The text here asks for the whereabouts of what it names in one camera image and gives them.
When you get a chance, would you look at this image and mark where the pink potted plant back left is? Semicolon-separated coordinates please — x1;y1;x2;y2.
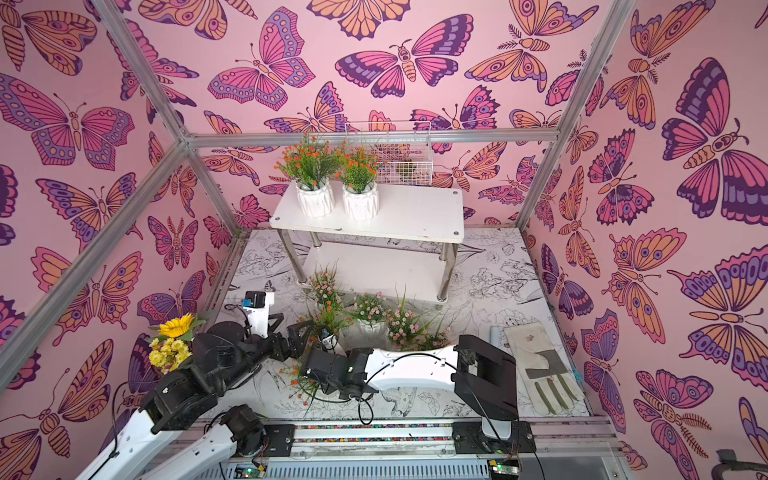
309;266;343;312

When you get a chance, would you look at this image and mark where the white two-tier rack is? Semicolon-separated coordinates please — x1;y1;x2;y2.
270;182;464;303

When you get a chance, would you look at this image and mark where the pink potted plant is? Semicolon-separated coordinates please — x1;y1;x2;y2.
385;298;429;351
347;293;387;334
309;266;343;312
419;327;451;351

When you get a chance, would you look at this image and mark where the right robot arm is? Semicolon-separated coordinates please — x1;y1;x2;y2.
300;335;519;442

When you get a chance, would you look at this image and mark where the light blue garden trowel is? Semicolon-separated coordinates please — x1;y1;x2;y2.
489;326;506;350

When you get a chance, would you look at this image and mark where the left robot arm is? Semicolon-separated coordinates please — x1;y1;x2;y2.
79;321;312;479

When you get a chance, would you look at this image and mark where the pink potted plant far right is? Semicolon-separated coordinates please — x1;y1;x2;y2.
419;327;451;351

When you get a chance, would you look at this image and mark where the pink potted plant centre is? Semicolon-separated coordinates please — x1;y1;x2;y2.
347;293;387;334

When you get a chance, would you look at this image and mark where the orange potted plant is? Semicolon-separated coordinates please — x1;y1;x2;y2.
311;307;351;343
278;360;320;407
276;135;344;218
337;147;379;222

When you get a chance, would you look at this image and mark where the white wire basket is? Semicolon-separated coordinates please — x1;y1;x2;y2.
344;116;434;187

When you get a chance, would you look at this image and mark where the sunflower bouquet in vase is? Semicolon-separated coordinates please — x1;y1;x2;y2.
148;313;204;374

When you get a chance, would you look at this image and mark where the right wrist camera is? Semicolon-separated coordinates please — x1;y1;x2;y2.
318;329;339;354

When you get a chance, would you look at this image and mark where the green object in basket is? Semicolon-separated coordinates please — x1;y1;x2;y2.
396;160;415;183

